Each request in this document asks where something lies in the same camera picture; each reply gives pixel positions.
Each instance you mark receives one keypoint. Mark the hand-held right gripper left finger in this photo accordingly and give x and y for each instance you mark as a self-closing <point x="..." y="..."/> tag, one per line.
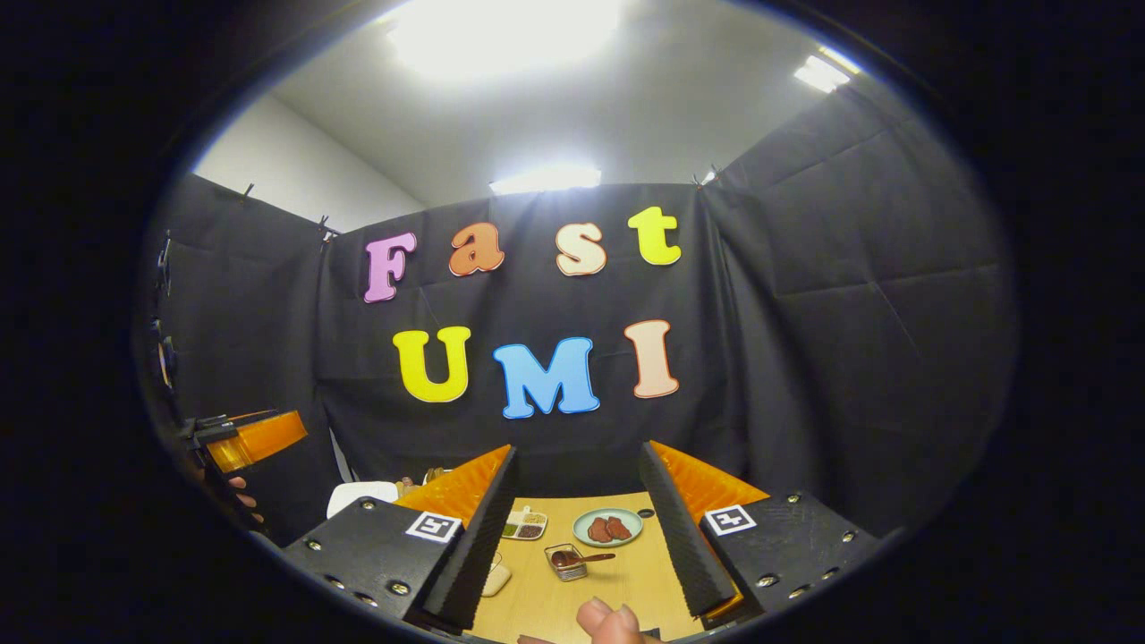
<point x="479" y="541"/>

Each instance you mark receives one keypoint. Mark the large round ceiling light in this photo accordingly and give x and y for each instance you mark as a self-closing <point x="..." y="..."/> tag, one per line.
<point x="505" y="36"/>

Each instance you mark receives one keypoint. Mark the brown bread slice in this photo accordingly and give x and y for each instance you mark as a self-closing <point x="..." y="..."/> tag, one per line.
<point x="434" y="475"/>

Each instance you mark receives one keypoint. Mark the brown wooden spoon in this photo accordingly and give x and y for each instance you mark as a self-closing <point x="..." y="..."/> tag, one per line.
<point x="572" y="559"/>

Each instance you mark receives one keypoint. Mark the black backdrop cloth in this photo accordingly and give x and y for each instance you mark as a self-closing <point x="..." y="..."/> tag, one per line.
<point x="850" y="313"/>

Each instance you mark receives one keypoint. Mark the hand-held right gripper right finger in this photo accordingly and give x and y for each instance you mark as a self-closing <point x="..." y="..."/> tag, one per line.
<point x="684" y="537"/>

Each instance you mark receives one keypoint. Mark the white divided grain dish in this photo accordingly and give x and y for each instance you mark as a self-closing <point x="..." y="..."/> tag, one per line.
<point x="528" y="526"/>

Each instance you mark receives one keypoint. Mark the white rice cooker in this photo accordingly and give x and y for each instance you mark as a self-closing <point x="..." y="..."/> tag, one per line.
<point x="362" y="496"/>

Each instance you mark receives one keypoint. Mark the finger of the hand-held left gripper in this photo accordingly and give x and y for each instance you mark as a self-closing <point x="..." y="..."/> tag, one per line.
<point x="264" y="440"/>

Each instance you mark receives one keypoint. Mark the white toaster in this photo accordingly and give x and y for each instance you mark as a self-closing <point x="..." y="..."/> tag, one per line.
<point x="410" y="487"/>

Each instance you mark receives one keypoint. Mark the red meat slice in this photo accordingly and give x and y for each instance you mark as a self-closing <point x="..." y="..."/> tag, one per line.
<point x="619" y="528"/>
<point x="599" y="530"/>

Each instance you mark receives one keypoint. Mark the clear container of rice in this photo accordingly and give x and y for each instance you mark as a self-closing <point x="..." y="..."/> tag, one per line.
<point x="495" y="580"/>

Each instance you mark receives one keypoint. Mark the pale green plate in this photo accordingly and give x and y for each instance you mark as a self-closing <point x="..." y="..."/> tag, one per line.
<point x="581" y="537"/>

